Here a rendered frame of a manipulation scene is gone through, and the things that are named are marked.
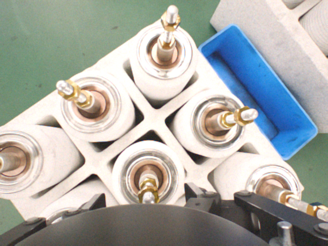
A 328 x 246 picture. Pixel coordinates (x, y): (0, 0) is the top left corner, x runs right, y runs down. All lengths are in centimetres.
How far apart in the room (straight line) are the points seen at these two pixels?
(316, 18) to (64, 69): 55
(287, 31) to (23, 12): 62
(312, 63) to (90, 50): 50
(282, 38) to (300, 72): 8
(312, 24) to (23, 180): 52
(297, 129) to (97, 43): 54
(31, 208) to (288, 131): 56
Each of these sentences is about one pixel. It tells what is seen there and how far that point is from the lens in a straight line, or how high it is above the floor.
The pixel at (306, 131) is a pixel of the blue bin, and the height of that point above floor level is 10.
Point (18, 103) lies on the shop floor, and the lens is 61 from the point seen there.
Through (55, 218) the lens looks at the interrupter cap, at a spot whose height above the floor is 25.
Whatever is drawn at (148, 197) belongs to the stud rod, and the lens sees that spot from 17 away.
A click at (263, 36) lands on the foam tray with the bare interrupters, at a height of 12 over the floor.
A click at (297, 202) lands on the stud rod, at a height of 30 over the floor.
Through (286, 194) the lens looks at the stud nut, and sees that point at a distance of 28.
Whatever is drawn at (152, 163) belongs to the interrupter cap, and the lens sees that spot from 26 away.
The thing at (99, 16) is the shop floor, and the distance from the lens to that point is 62.
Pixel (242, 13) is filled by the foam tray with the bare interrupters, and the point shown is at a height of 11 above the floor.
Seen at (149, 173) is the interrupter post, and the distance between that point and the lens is 24.
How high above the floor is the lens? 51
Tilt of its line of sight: 83 degrees down
